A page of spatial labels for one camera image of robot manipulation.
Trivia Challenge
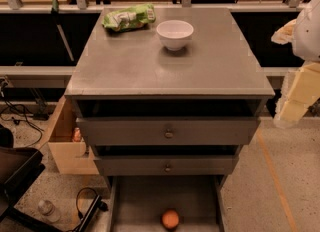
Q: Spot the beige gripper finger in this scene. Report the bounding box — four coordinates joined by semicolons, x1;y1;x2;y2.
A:
271;19;296;45
273;61;320;128

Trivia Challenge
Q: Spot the orange fruit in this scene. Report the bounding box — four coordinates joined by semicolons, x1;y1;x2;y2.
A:
161;209;179;230

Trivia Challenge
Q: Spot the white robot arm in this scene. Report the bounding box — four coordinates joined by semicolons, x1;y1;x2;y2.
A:
271;0;320;128

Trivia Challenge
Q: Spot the grey top drawer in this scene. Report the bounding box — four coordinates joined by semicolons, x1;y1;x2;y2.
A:
76;117;260;146

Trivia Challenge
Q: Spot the grey drawer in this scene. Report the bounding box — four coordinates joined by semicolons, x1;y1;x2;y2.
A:
94;155;239;176
107;176;226;232
76;117;260;146

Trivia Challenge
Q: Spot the grey drawer cabinet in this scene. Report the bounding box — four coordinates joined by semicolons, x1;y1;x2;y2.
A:
64;6;276;190

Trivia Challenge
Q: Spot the grey bottom drawer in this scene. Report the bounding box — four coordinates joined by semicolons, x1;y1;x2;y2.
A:
107;176;226;232

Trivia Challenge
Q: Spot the grey middle drawer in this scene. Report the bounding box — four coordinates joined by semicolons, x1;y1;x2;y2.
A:
94;155;239;176

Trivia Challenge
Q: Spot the white ceramic bowl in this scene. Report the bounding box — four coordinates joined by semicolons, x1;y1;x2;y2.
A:
156;20;194;51

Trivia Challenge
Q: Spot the green snack bag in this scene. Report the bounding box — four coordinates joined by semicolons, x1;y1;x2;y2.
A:
102;3;156;32

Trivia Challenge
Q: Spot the small red can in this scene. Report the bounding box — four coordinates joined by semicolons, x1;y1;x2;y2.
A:
72;127;82;142

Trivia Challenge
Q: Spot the black power strip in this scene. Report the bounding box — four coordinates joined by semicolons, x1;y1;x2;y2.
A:
77;195;108;232

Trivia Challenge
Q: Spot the wooden open box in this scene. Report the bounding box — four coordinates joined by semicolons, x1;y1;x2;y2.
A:
46;97;98;175

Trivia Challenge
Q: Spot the clear plastic bottle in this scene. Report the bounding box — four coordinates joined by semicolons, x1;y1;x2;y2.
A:
38;200;61;223

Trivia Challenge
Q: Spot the black chair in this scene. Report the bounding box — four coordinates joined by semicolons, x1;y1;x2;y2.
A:
0;125;62;232

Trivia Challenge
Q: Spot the green handled tool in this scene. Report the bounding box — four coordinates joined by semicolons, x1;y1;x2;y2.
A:
51;0;75;62

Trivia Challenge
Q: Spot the black floor cable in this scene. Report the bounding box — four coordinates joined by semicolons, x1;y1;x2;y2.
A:
0;79;45;148

